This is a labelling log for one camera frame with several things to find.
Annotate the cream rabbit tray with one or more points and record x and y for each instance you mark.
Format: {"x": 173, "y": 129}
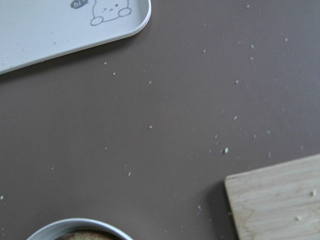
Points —
{"x": 34, "y": 31}

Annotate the bread slice on plate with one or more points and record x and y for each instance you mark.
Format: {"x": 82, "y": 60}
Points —
{"x": 85, "y": 235}

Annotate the wooden cutting board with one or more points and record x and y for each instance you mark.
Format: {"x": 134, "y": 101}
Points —
{"x": 278, "y": 202}

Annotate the white round plate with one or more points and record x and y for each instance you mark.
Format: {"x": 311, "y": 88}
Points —
{"x": 60, "y": 228}

